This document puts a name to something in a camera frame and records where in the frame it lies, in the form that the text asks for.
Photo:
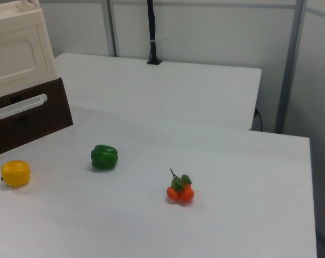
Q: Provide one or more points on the cream plastic cabinet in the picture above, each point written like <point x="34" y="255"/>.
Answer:
<point x="17" y="18"/>

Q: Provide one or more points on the white side table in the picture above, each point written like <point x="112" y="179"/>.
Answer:
<point x="151" y="88"/>

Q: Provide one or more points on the green bell pepper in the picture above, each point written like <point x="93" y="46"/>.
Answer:
<point x="104" y="157"/>

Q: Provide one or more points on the orange tangerine cluster with leaves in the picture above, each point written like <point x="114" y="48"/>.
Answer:
<point x="187" y="194"/>

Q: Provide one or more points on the black pole with clamp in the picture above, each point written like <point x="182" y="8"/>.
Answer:
<point x="152" y="27"/>

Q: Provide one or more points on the dark brown wooden drawer box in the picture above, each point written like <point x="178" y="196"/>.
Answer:
<point x="44" y="123"/>

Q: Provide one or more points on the yellow bell pepper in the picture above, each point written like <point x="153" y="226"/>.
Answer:
<point x="15" y="173"/>

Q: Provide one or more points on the grey metal partition post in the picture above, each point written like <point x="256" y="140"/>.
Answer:
<point x="289" y="67"/>
<point x="109" y="27"/>

